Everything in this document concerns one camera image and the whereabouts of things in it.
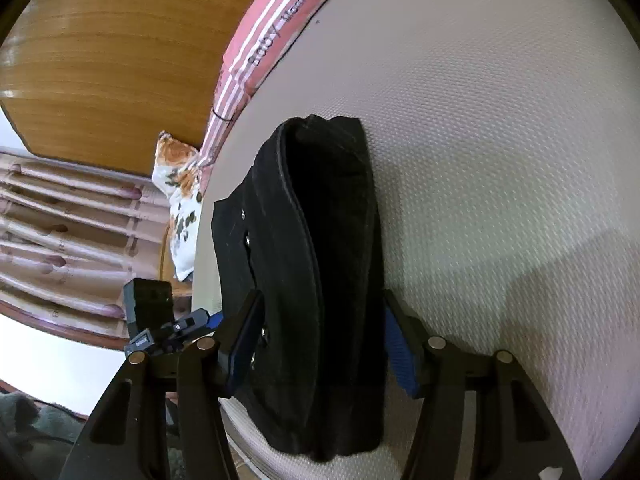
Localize beige pleated curtain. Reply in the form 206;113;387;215
0;147;173;326

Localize pink striped pillow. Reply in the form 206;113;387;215
197;0;371;166

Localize cream mattress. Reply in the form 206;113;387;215
220;395;286;480

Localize beige textured bed mat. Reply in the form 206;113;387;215
192;0;640;480

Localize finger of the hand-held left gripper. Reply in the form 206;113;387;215
162;307;225;351

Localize wooden headboard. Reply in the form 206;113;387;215
0;0;296;171

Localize floral pillow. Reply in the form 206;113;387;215
150;130;206;283

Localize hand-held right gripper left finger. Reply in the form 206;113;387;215
60;291;266;480

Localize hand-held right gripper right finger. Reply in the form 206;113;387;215
383;289;584;480

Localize black pants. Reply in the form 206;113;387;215
210;115;388;463

